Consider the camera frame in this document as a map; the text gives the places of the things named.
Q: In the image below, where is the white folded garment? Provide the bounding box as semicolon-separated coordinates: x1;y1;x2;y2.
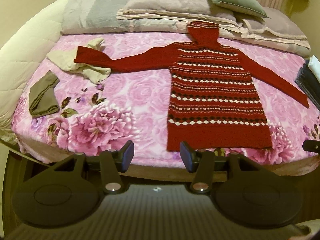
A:
307;56;320;78

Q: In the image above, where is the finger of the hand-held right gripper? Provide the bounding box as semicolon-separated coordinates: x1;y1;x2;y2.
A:
302;139;320;153

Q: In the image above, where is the green pillow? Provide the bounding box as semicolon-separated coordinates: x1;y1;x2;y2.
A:
197;0;269;19

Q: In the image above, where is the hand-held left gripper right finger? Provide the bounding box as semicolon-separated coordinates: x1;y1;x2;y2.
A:
180;141;269;194

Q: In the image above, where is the white quilted bed headboard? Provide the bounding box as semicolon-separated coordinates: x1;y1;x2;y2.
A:
0;0;87;145

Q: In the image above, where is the stack of dark folded clothes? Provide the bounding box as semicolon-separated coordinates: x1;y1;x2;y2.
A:
294;60;320;103

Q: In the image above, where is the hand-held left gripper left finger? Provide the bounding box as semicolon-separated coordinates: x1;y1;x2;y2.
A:
45;140;135;195

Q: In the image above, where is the pink floral bed blanket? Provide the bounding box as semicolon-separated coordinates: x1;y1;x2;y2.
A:
11;31;320;175

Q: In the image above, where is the red patterned knit sweater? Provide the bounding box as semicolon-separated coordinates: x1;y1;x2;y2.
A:
74;22;310;152

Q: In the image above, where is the olive grey cloth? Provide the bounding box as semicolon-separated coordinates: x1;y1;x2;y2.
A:
29;71;60;117

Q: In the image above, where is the pale pink folded blanket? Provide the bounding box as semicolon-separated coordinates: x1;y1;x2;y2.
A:
116;0;312;57

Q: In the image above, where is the cream crumpled garment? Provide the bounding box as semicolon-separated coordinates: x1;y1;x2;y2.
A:
46;38;112;84

